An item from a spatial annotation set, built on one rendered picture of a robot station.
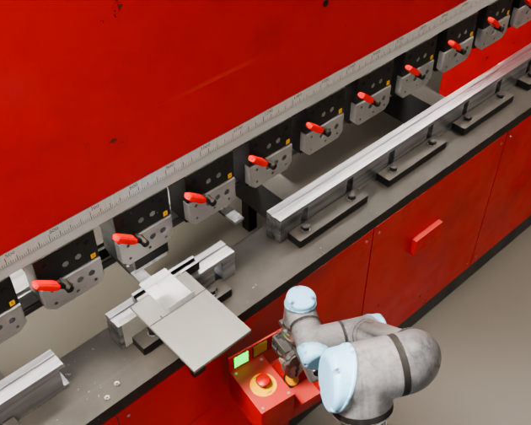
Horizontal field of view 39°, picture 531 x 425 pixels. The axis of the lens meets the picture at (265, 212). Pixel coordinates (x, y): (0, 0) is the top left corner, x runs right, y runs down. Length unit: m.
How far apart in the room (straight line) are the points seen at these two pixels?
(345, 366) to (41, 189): 0.68
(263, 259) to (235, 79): 0.66
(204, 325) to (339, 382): 0.61
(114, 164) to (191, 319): 0.50
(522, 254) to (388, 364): 2.27
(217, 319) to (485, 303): 1.69
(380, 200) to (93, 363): 1.02
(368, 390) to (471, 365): 1.77
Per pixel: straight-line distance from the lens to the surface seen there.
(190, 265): 2.00
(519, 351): 3.21
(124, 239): 1.66
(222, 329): 1.86
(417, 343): 1.40
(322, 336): 1.75
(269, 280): 2.12
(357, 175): 2.35
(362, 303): 2.62
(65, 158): 1.50
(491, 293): 3.37
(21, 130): 1.42
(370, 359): 1.36
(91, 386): 1.96
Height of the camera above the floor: 2.48
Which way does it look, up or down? 44 degrees down
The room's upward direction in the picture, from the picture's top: straight up
